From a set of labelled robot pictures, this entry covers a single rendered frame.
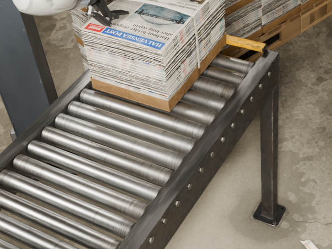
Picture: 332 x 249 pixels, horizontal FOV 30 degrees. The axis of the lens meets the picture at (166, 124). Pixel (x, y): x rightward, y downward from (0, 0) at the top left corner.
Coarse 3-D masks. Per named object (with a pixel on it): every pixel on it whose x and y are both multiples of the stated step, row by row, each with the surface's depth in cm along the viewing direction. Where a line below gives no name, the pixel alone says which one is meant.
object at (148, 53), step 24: (96, 24) 179; (120, 24) 178; (144, 24) 177; (168, 24) 175; (96, 48) 181; (120, 48) 174; (144, 48) 169; (168, 48) 169; (96, 72) 189; (120, 72) 182; (144, 72) 177; (168, 72) 174; (192, 72) 188; (168, 96) 178
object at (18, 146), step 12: (84, 72) 202; (72, 84) 198; (84, 84) 197; (60, 96) 194; (72, 96) 193; (48, 108) 190; (60, 108) 189; (36, 120) 186; (48, 120) 186; (24, 132) 183; (36, 132) 182; (12, 144) 180; (24, 144) 179; (48, 144) 188; (0, 156) 176; (12, 156) 176; (0, 168) 173; (12, 168) 176; (12, 192) 179
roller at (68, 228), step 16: (0, 192) 166; (0, 208) 166; (16, 208) 162; (32, 208) 160; (48, 224) 157; (64, 224) 155; (80, 224) 155; (80, 240) 152; (96, 240) 150; (112, 240) 150
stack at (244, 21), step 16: (112, 0) 245; (224, 0) 288; (256, 0) 303; (272, 0) 310; (288, 0) 318; (80, 16) 272; (240, 16) 301; (256, 16) 308; (272, 16) 317; (80, 32) 282; (240, 32) 307; (272, 32) 323; (288, 32) 332; (224, 48) 305; (240, 48) 317; (272, 48) 330
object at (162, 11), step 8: (120, 0) 189; (128, 0) 188; (152, 0) 186; (136, 8) 184; (144, 8) 184; (152, 8) 183; (160, 8) 182; (168, 8) 182; (184, 8) 181; (176, 16) 178; (184, 16) 178; (192, 24) 178; (200, 24) 182; (192, 32) 179; (200, 32) 184; (192, 40) 181; (200, 40) 186; (192, 48) 183; (200, 48) 188; (192, 56) 185; (200, 56) 190; (192, 64) 187
